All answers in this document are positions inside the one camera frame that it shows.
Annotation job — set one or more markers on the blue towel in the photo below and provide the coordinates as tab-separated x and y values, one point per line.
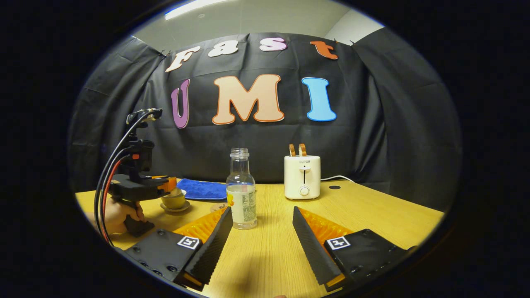
203	189

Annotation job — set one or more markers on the white toaster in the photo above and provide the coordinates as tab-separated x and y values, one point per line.
302	178

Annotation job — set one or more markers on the yellow saucer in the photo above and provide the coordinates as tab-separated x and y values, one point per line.
178	210

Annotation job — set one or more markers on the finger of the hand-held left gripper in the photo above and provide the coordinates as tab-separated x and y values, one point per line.
169	184

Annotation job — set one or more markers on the yellow teacup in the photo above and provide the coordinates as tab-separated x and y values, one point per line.
173	202

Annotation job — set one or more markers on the black backdrop cloth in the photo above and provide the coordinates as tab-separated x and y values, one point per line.
372	124

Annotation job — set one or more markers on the yellow teacup lid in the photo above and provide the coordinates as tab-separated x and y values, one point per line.
179	192

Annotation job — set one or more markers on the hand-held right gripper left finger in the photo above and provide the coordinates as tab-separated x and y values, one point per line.
211	248

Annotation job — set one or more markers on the toast slice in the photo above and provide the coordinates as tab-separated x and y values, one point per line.
303	149
292	150

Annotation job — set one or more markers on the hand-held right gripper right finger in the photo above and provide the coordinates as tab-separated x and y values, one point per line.
314	248

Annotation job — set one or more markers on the clear water bottle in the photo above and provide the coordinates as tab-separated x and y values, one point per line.
241	207

